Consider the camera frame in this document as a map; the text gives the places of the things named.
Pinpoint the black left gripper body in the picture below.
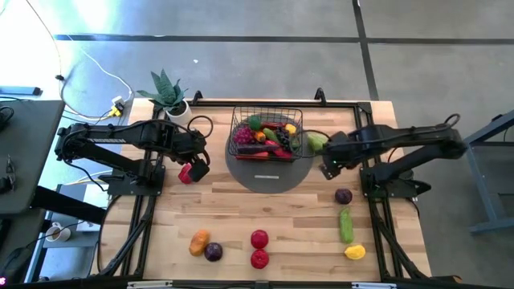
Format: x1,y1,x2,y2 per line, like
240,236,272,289
172,128,211,162

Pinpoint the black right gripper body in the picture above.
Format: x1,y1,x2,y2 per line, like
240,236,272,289
323,131,362,169

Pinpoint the red bell pepper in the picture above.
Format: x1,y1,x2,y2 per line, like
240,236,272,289
177,162,194,185

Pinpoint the purple onion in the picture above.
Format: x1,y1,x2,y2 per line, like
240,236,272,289
334,187,353,206
203,242,224,263

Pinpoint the pink grape bunch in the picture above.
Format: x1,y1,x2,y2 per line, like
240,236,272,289
232,126,255,146

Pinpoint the curved red chili pepper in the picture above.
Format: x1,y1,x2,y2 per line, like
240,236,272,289
264,140,294,160

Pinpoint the black grape bunch with leaf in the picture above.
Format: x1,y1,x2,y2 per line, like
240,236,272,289
275,127,293,149

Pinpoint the long purple eggplant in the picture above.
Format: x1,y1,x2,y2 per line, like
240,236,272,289
236,143,280,155

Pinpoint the yellow lemon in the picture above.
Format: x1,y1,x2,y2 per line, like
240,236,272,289
344,244,367,261

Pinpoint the red tomato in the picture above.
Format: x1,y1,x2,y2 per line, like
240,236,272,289
251,229,270,250

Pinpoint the red apple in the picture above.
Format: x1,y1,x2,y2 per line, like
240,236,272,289
250,249,271,270

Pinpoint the green plant in white pot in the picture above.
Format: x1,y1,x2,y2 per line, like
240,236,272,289
136,68,193,126

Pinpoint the grey round placemat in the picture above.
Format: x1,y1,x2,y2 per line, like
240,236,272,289
224,113,315,195

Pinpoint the white and yellow power adapter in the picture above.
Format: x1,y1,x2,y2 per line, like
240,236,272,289
108,95,126,118

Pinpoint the blue-grey metal table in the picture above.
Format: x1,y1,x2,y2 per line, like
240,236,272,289
441,108,514,236

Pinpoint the white mug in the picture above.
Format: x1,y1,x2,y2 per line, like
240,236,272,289
44,222,72,243

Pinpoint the grey desk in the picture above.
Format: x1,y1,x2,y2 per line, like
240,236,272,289
0,99,108,226

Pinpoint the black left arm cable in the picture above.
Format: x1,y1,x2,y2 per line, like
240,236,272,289
132,115,214,140

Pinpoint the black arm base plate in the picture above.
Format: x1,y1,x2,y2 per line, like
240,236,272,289
98,162,166,197
359,166,433,200

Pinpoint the black wire basket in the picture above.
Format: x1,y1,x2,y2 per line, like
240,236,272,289
226,106,304,165

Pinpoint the white floor cable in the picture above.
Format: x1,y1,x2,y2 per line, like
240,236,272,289
66,34,134,104

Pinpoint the silver frame bracket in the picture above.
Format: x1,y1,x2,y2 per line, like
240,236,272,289
127,280,173,289
352,282,398,289

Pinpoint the beige floor cable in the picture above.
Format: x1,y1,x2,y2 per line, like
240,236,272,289
23,0,117,121

